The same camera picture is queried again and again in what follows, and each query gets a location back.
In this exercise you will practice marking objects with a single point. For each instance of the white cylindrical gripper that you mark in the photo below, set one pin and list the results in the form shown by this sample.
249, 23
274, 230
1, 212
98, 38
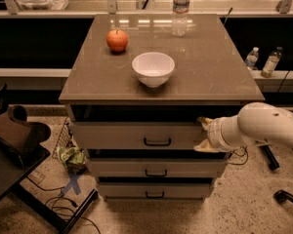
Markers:
214, 134

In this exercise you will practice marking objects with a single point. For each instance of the wire basket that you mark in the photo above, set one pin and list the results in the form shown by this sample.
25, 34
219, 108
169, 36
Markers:
64, 138

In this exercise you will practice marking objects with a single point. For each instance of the grey middle drawer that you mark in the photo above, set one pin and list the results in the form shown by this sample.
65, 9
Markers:
106, 167

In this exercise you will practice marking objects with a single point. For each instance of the black desk with leg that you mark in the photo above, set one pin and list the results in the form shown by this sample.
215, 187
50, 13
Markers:
10, 181

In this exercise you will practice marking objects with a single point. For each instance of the grey bottom drawer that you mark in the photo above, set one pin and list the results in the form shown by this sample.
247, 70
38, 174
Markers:
155, 190

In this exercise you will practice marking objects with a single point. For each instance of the white bowl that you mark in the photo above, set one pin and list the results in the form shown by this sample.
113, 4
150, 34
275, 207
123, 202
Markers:
153, 69

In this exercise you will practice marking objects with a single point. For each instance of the black table leg base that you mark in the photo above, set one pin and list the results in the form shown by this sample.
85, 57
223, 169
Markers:
273, 164

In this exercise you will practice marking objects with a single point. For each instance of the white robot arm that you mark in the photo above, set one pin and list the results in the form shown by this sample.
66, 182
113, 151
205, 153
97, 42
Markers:
256, 124

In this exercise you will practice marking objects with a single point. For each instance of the grey top drawer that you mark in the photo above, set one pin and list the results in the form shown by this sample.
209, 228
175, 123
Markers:
137, 135

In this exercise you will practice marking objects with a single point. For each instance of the grey drawer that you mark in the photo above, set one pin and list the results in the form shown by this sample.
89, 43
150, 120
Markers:
137, 135
155, 190
106, 167

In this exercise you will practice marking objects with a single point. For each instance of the grey drawer cabinet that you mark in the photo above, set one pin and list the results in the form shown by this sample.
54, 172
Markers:
209, 80

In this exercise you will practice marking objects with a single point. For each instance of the blue tape cross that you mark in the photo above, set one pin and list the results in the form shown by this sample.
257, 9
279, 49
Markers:
72, 184

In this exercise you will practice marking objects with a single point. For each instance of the black caster leg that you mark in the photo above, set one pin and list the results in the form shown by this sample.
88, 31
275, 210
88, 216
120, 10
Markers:
282, 196

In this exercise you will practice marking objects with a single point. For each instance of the clear water bottle on cabinet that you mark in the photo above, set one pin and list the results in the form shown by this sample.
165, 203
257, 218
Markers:
180, 17

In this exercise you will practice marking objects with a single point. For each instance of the clear bottle yellowish liquid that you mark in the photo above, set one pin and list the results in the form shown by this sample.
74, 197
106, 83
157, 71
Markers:
272, 62

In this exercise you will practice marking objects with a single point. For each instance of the green snack bag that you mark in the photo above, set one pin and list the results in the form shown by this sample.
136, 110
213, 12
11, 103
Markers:
72, 158

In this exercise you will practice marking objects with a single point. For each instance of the small water bottle blue label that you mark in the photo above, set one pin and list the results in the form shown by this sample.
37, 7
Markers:
252, 58

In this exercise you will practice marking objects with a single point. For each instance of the red apple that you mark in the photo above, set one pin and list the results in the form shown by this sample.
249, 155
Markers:
117, 40

